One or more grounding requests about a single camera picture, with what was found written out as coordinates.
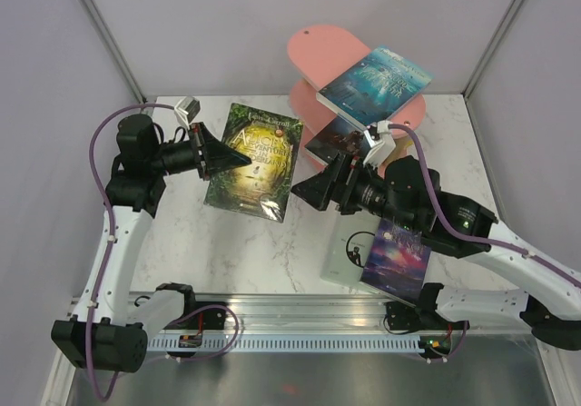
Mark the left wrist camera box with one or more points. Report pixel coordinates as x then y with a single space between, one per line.
186 110

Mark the purple Robinson Crusoe book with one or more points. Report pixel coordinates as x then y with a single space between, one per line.
397 263

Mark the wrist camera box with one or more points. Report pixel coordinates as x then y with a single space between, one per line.
381 143
186 110

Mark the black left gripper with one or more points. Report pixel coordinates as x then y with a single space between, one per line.
215 157

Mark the pale grey Great Gatsby book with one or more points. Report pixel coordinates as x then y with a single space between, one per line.
349 249

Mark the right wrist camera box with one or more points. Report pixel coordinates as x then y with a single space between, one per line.
381 143

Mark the teal underwater cover book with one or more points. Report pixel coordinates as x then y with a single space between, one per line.
375 88

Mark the pink three-tier shelf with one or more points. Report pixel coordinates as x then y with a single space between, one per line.
321 53

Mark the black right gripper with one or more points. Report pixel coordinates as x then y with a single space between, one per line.
343 171

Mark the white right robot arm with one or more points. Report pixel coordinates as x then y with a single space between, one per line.
546 294

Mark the left aluminium frame post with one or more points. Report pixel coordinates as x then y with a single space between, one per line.
106 36

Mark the white slotted cable duct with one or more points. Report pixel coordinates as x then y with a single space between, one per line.
170 342

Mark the green gold fantasy book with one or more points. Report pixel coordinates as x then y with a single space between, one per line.
261 188

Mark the blue Wuthering Heights book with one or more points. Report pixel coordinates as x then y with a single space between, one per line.
338 136

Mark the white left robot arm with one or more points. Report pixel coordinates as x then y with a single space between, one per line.
104 333

